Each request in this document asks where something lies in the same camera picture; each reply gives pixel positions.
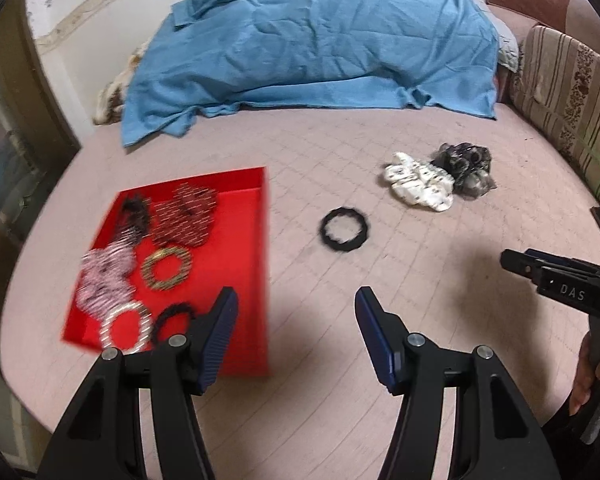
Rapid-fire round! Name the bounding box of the grey black scrunchie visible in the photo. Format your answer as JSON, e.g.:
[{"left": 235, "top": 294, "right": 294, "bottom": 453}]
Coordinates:
[{"left": 431, "top": 142, "right": 496, "bottom": 200}]

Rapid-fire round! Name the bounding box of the wooden glass panel door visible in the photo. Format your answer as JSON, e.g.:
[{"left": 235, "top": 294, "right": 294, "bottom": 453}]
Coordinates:
[{"left": 0, "top": 0, "right": 79, "bottom": 477}]

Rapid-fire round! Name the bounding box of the black hair tie ring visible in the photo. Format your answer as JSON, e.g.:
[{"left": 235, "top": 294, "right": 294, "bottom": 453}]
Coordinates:
[{"left": 318, "top": 206, "right": 371, "bottom": 253}]

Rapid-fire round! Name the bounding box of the gold beaded bracelet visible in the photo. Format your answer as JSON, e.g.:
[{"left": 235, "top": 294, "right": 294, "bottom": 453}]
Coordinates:
[{"left": 140, "top": 245, "right": 194, "bottom": 292}]

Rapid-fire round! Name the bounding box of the white pearl bracelet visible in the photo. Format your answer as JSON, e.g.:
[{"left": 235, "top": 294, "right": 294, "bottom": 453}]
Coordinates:
[{"left": 98, "top": 301, "right": 155, "bottom": 354}]

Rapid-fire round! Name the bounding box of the striped beige pillow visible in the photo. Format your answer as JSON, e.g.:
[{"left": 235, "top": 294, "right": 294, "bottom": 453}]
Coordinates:
[{"left": 509, "top": 25, "right": 600, "bottom": 202}]

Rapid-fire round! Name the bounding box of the blue cloth blanket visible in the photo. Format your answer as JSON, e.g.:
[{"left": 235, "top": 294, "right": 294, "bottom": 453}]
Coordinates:
[{"left": 121, "top": 0, "right": 498, "bottom": 147}]

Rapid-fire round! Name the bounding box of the floral patterned blanket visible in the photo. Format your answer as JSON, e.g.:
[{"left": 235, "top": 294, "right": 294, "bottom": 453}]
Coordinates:
[{"left": 92, "top": 39, "right": 150, "bottom": 126}]

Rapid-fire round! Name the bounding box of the white patterned scrunchie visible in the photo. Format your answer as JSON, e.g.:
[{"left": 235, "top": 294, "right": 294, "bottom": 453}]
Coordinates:
[{"left": 382, "top": 152, "right": 455, "bottom": 212}]

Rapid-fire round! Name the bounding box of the red white checkered scrunchie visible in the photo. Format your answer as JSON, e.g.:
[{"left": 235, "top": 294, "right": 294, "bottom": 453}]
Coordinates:
[{"left": 76, "top": 240, "right": 136, "bottom": 321}]

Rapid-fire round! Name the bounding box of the person's right hand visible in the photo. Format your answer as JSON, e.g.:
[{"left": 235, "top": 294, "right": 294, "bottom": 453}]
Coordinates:
[{"left": 568, "top": 332, "right": 600, "bottom": 416}]

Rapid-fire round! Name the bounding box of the red jewelry tray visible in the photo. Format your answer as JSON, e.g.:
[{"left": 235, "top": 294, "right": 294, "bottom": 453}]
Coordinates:
[{"left": 91, "top": 167, "right": 268, "bottom": 377}]

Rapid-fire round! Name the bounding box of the black beaded bracelet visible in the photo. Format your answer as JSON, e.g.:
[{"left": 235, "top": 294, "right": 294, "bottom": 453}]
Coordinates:
[{"left": 150, "top": 301, "right": 197, "bottom": 347}]

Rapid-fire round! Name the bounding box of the brown white pillow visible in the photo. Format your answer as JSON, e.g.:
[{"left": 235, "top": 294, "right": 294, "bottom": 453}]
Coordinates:
[{"left": 486, "top": 0, "right": 600, "bottom": 48}]

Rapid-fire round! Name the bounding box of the black small hair tie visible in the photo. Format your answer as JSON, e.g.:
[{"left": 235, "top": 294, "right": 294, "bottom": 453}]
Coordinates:
[{"left": 115, "top": 194, "right": 153, "bottom": 247}]

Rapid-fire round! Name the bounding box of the dark red patterned scrunchie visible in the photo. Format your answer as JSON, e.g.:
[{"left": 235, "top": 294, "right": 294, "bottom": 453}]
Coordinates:
[{"left": 152, "top": 184, "right": 218, "bottom": 248}]

